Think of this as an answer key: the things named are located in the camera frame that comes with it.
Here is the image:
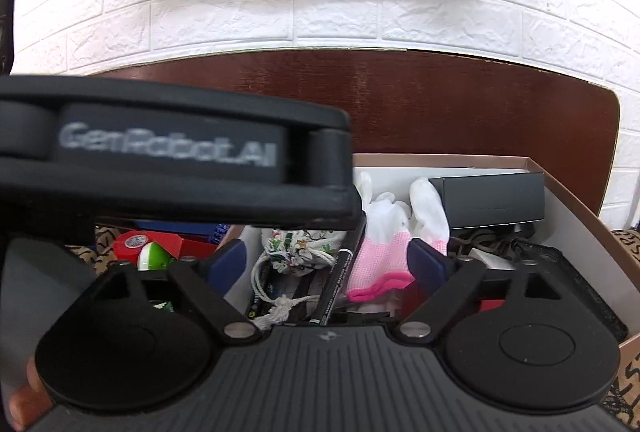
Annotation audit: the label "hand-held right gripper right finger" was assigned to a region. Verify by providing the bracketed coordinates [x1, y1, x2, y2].
[392, 239, 568, 343]

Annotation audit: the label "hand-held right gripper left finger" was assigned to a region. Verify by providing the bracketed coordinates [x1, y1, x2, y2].
[92, 239, 263, 345]

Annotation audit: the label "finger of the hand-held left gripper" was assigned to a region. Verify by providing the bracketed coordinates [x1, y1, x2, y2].
[306, 128, 353, 189]

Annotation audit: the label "black marker pen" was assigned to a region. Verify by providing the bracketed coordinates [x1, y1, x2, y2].
[307, 217, 368, 327]

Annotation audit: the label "black phone case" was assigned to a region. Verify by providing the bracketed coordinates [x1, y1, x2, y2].
[515, 244, 628, 343]

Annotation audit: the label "pink-brown storage box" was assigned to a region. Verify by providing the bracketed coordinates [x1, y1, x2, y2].
[220, 154, 640, 393]

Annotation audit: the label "person's left hand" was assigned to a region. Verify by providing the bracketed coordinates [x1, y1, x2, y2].
[7, 357, 56, 430]

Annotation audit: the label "blue box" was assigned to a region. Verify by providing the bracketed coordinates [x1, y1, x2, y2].
[134, 221, 232, 243]

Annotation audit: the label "flat red box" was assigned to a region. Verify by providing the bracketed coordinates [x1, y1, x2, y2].
[150, 232, 218, 263]

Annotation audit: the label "red tape roll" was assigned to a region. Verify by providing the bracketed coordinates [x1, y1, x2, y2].
[114, 231, 151, 270]

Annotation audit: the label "white gloves with pink cuffs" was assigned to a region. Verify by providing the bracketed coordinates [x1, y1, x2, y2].
[345, 172, 451, 305]

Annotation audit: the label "green and white ball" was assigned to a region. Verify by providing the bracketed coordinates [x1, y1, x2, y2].
[137, 244, 173, 273]

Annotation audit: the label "white charger block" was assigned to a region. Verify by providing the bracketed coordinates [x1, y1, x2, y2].
[469, 247, 517, 271]

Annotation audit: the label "long black box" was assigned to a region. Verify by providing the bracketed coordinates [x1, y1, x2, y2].
[427, 172, 546, 230]

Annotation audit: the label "brown wooden headboard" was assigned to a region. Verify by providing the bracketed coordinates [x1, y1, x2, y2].
[95, 49, 621, 217]

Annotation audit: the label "tan letter-print cloth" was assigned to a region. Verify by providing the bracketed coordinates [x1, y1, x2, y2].
[65, 226, 640, 425]

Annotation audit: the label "floral drawstring pouch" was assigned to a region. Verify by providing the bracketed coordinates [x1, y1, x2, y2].
[250, 227, 346, 328]

